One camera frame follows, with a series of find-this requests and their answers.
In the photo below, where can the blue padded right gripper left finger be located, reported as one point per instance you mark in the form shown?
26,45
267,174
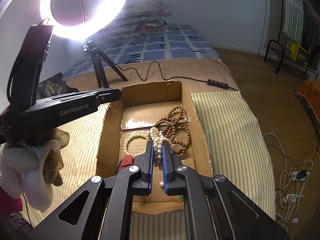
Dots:
101,207

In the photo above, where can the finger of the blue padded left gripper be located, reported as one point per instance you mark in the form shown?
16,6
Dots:
96,97

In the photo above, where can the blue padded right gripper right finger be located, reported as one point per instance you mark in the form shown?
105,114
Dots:
214,207

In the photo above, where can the gloved left hand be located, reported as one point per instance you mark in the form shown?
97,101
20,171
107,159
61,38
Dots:
32,170

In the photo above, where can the brown cardboard box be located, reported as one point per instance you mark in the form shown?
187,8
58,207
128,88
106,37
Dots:
155,139

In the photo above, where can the black snack bag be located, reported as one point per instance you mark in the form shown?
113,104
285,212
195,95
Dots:
55,85

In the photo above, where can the yellow striped cloth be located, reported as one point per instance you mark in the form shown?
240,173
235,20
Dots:
225,139

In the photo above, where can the blue checkered bed sheet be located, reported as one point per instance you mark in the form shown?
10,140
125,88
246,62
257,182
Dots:
176,41

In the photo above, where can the folded floral quilt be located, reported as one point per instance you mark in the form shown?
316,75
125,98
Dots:
137,19

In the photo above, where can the orange cloth covered item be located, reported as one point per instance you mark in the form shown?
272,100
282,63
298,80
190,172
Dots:
309,91

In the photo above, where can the black clothes rack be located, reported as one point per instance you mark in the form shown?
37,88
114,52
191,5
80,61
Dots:
277,53

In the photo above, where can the yellow box on rack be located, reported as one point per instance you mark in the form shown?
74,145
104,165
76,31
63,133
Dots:
298,53

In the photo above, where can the white knitted hanging cloth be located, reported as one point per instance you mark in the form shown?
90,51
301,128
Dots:
294,19

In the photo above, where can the white ring light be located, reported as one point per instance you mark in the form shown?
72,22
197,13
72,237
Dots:
66,18

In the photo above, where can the inline cable remote control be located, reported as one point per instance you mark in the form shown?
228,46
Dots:
217,84

